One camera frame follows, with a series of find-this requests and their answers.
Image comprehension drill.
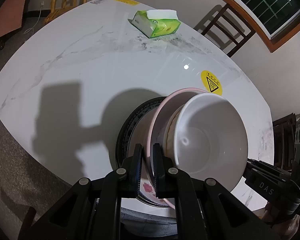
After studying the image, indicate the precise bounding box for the dark chair at right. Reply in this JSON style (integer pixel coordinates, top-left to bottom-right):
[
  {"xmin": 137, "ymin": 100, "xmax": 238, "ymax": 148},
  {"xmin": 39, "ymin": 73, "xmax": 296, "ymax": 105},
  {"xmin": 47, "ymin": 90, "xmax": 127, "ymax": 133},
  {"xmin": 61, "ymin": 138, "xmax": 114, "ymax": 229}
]
[{"xmin": 273, "ymin": 113, "xmax": 296, "ymax": 171}]

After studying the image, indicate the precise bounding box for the right hand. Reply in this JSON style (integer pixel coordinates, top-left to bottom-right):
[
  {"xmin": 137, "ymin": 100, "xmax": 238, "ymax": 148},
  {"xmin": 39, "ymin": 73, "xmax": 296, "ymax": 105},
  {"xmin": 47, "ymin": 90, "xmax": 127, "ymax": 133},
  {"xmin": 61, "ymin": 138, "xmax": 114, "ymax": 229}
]
[{"xmin": 262, "ymin": 202, "xmax": 300, "ymax": 239}]

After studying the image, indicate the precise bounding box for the wooden framed window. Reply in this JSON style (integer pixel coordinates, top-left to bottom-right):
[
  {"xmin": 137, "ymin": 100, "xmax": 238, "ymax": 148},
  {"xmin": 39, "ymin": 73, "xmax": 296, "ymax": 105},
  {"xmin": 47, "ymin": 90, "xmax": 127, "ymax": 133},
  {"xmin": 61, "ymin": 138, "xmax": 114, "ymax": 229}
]
[{"xmin": 222, "ymin": 0, "xmax": 300, "ymax": 53}]

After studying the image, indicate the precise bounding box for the large pink bowl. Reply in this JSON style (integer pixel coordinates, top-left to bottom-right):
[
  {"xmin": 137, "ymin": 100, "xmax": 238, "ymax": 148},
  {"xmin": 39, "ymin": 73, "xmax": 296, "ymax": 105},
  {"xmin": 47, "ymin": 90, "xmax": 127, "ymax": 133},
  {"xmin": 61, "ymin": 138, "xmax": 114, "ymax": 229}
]
[{"xmin": 145, "ymin": 88, "xmax": 206, "ymax": 209}]

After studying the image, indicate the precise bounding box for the white Dog bowl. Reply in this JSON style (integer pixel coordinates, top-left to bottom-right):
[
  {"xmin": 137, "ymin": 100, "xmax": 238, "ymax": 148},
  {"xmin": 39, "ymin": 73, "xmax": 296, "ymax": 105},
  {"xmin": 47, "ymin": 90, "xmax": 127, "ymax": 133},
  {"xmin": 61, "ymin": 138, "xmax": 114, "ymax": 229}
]
[{"xmin": 162, "ymin": 105, "xmax": 184, "ymax": 160}]

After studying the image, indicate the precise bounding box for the white Rabbit bowl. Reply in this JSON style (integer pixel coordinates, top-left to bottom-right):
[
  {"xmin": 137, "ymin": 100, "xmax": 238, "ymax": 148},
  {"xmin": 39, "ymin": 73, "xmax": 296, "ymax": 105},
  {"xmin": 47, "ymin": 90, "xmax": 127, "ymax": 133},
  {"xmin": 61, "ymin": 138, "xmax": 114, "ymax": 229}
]
[{"xmin": 173, "ymin": 93, "xmax": 248, "ymax": 191}]

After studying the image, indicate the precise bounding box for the dark wooden chair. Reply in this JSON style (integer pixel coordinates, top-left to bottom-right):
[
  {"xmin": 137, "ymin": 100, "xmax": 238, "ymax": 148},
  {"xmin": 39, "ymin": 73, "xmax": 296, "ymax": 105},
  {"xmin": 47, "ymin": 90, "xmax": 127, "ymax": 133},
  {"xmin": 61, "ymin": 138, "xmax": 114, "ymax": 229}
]
[{"xmin": 194, "ymin": 3, "xmax": 256, "ymax": 57}]

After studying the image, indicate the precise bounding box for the yellow warning sticker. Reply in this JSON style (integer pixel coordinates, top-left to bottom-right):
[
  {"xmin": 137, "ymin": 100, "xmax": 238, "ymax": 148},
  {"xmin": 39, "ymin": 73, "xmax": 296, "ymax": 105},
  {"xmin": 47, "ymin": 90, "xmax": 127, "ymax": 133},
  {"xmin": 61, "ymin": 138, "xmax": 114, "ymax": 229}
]
[{"xmin": 200, "ymin": 70, "xmax": 223, "ymax": 96}]

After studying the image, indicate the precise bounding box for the pink cloth cover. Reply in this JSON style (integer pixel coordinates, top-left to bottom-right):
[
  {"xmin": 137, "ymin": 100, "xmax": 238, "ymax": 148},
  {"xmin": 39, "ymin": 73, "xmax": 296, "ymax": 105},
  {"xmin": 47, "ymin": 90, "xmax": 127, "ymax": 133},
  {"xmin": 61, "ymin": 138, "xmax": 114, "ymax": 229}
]
[{"xmin": 0, "ymin": 0, "xmax": 26, "ymax": 37}]

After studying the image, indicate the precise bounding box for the large blue floral plate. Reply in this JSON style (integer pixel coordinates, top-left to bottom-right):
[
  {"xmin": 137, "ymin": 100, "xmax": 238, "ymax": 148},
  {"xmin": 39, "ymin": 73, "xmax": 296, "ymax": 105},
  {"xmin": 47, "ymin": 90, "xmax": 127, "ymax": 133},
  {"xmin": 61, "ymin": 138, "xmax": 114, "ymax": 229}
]
[{"xmin": 115, "ymin": 96, "xmax": 169, "ymax": 208}]

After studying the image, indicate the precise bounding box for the white rose plate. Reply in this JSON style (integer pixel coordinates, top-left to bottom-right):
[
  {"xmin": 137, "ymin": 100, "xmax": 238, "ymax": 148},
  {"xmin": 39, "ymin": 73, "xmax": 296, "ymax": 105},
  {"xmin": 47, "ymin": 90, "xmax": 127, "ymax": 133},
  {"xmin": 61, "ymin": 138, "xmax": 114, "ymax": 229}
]
[{"xmin": 129, "ymin": 107, "xmax": 168, "ymax": 207}]

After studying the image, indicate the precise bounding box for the green tissue box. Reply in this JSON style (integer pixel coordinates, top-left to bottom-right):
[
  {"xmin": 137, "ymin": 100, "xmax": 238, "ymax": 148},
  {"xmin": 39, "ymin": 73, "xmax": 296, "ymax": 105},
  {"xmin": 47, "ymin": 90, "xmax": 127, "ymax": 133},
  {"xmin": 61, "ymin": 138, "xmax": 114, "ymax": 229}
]
[{"xmin": 131, "ymin": 9, "xmax": 181, "ymax": 38}]

